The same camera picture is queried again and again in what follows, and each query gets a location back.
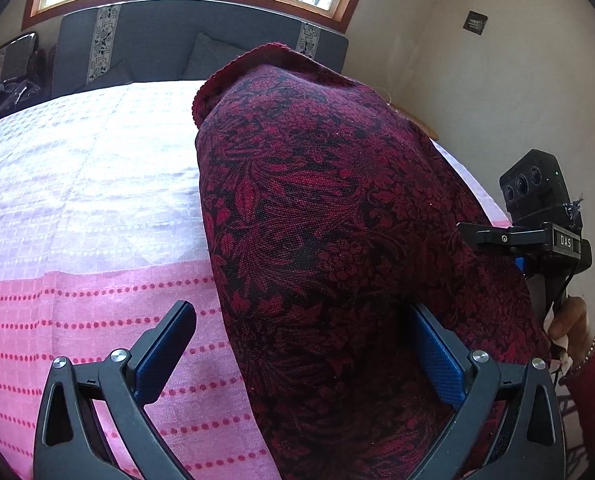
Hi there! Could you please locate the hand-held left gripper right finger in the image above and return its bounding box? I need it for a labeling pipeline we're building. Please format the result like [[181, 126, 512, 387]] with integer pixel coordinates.
[[411, 302, 565, 480]]

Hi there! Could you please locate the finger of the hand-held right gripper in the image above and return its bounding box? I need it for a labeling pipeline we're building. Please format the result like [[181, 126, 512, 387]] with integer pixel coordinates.
[[458, 222, 553, 275]]

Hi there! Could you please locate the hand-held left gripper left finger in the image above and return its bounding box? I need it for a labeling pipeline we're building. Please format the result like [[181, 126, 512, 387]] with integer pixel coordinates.
[[34, 300, 198, 480]]

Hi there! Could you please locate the dark red patterned cloth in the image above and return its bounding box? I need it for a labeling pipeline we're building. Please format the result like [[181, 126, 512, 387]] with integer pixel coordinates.
[[192, 42, 552, 480]]

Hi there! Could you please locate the dark chair with clothes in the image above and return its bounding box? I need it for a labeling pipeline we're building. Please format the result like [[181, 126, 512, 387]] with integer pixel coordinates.
[[0, 32, 54, 128]]

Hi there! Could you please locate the person's right hand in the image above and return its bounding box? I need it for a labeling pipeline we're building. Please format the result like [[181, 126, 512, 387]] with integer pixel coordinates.
[[547, 296, 595, 361]]

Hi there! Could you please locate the white tissue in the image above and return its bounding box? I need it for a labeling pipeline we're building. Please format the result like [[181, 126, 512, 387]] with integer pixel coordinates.
[[544, 310, 574, 367]]

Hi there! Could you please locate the pink checked bedsheet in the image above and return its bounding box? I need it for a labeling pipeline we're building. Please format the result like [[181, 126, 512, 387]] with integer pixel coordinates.
[[0, 80, 513, 480]]

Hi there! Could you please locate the grey pillow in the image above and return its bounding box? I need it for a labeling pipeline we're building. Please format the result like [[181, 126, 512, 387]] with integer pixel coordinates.
[[184, 32, 259, 82]]

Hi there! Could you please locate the grey padded headboard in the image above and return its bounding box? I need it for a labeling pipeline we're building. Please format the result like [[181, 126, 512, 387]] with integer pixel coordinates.
[[52, 0, 349, 96]]

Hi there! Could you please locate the beaded bracelet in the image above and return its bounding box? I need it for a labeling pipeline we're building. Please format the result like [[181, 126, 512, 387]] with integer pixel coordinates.
[[559, 331, 595, 387]]

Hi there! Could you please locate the dark wall switch plate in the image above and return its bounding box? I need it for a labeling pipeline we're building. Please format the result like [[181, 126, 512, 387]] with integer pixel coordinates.
[[461, 10, 488, 36]]

